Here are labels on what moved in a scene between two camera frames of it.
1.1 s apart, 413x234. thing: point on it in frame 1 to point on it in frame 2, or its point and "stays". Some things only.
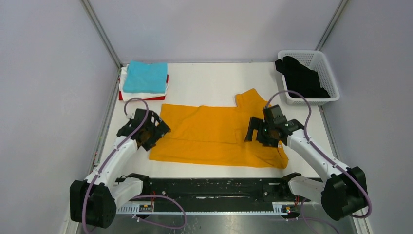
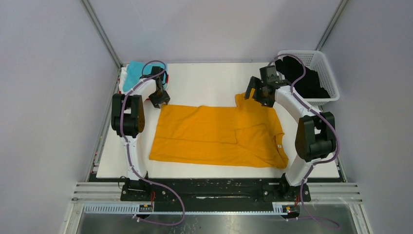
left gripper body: x=155 y=132 to x=159 y=97
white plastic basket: x=315 y=60 stays
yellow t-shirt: x=215 y=135 stays
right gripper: x=257 y=124 to x=253 y=84
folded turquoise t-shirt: x=145 y=77 stays
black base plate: x=225 y=190 stays
